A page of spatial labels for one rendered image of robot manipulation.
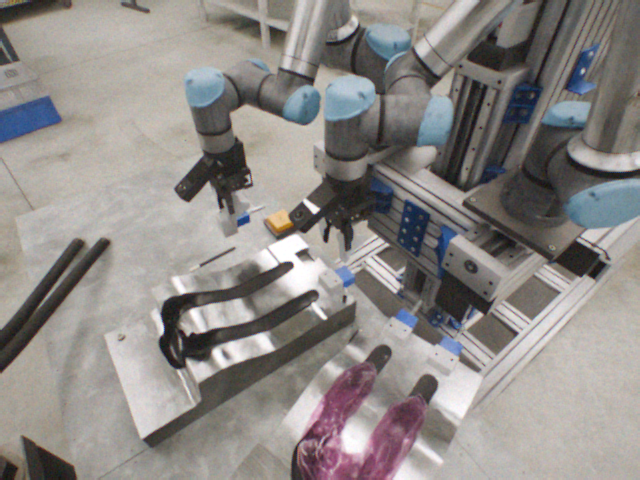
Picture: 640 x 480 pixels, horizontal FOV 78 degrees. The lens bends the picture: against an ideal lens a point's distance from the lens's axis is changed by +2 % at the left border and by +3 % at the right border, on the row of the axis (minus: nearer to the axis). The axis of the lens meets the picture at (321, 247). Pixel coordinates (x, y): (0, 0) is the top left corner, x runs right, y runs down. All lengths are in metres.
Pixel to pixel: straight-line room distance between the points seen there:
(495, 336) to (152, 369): 1.31
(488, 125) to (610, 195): 0.41
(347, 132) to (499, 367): 1.25
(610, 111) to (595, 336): 1.65
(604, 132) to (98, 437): 1.03
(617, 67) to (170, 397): 0.90
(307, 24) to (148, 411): 0.78
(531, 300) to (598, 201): 1.23
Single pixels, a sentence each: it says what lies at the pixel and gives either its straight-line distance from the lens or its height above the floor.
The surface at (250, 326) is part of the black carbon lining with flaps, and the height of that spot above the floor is 0.89.
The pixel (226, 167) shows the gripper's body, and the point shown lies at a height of 1.10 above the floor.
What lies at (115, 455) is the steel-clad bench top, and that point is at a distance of 0.94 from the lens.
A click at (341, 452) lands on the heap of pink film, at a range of 0.76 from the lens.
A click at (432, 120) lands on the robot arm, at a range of 0.63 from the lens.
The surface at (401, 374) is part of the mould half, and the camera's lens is 0.86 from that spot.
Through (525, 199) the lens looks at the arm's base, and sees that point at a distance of 0.93.
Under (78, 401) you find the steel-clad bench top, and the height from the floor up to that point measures 0.80.
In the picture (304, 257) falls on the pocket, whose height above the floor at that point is 0.86.
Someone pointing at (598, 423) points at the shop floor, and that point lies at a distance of 2.04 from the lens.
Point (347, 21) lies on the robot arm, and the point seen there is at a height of 1.28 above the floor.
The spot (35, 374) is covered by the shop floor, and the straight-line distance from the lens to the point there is 2.18.
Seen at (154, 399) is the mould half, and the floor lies 0.86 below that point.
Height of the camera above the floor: 1.63
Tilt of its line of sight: 48 degrees down
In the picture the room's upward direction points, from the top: straight up
